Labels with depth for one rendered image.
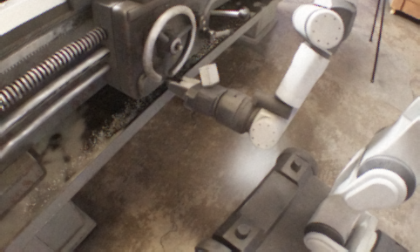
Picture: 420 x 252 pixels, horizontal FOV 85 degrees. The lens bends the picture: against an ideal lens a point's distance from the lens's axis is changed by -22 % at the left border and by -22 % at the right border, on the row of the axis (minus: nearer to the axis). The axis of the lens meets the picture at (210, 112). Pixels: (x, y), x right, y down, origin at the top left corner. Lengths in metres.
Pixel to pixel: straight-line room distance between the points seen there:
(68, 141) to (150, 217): 0.47
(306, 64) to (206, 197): 0.79
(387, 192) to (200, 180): 0.85
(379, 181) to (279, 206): 0.51
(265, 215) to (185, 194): 0.38
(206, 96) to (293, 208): 0.59
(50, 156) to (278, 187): 0.79
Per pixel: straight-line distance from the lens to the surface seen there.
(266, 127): 0.61
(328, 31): 0.56
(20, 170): 0.84
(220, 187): 1.25
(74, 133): 0.94
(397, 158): 0.63
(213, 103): 0.67
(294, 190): 1.09
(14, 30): 0.67
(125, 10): 0.67
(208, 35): 0.98
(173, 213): 1.18
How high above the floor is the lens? 1.08
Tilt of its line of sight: 46 degrees down
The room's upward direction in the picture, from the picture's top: 7 degrees clockwise
